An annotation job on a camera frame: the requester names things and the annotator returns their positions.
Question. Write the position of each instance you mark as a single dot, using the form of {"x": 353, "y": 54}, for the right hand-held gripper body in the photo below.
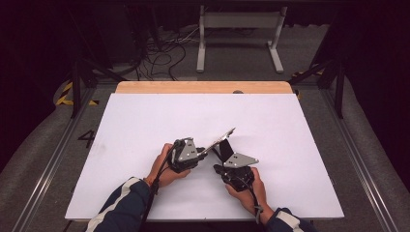
{"x": 240, "y": 159}

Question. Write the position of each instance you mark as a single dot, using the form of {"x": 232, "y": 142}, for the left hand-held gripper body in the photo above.
{"x": 187, "y": 153}

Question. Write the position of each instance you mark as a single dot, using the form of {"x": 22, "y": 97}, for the person's left hand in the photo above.
{"x": 164, "y": 175}

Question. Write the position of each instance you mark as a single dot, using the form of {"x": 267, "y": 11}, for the person's right hand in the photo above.
{"x": 254, "y": 196}

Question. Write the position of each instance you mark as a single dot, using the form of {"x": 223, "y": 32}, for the white table board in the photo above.
{"x": 193, "y": 112}

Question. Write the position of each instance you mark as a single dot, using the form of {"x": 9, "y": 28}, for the black metal stand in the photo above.
{"x": 339, "y": 90}
{"x": 76, "y": 87}

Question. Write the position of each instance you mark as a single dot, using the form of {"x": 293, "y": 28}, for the white metal desk frame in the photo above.
{"x": 202, "y": 48}

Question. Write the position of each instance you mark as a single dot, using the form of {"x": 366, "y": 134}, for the aluminium floor rail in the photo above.
{"x": 357, "y": 167}
{"x": 48, "y": 170}

